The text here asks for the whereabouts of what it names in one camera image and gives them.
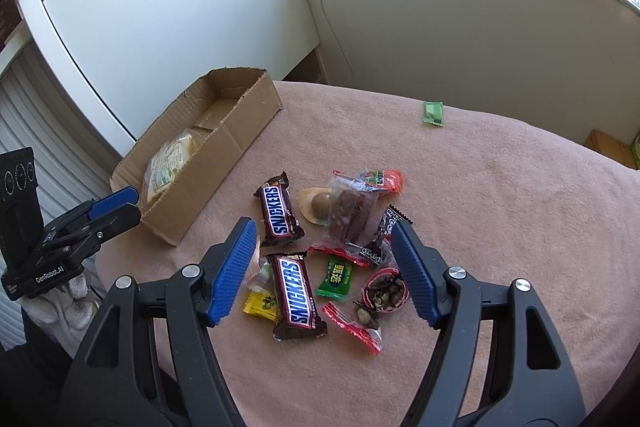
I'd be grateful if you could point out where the yellow candy packet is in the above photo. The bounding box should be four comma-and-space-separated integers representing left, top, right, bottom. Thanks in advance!
243, 291, 279, 324

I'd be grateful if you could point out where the white cabinet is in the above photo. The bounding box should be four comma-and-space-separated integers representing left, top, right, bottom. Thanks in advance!
16, 0, 319, 153

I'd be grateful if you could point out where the cracker pack in box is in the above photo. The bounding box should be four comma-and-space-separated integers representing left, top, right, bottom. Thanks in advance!
142, 129, 198, 206

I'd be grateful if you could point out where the far green candy packet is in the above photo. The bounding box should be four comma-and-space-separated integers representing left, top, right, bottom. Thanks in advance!
422, 101, 444, 127

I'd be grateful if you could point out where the red clear nut packet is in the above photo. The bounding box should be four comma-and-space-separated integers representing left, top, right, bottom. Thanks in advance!
321, 265, 410, 355

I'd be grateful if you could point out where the green cardboard box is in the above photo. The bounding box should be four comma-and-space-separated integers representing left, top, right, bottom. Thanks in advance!
629, 135, 640, 170

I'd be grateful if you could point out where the clear bag brown snack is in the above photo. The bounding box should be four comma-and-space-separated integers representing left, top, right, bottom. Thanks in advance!
328, 171, 378, 243

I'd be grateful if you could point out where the round brown candy pack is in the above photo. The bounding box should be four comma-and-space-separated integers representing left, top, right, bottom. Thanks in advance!
299, 187, 333, 227

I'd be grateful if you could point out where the orange red snack packet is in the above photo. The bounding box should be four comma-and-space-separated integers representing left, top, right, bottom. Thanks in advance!
333, 169, 405, 194

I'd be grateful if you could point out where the black white snack packet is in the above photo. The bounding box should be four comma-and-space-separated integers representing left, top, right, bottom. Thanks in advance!
348, 205, 411, 267

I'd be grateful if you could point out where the pale green candy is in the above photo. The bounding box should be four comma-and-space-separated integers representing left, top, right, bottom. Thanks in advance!
246, 258, 273, 293

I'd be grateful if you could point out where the snickers bar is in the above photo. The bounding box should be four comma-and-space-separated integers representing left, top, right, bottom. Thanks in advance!
254, 171, 305, 247
267, 251, 328, 341

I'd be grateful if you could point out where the white cloth glove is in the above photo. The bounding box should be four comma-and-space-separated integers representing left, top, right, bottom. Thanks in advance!
18, 268, 105, 359

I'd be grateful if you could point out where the green snack packet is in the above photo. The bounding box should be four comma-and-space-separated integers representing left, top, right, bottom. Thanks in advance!
316, 256, 354, 300

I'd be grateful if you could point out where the pink blanket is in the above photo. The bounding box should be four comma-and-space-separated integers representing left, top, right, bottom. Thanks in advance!
96, 82, 639, 426

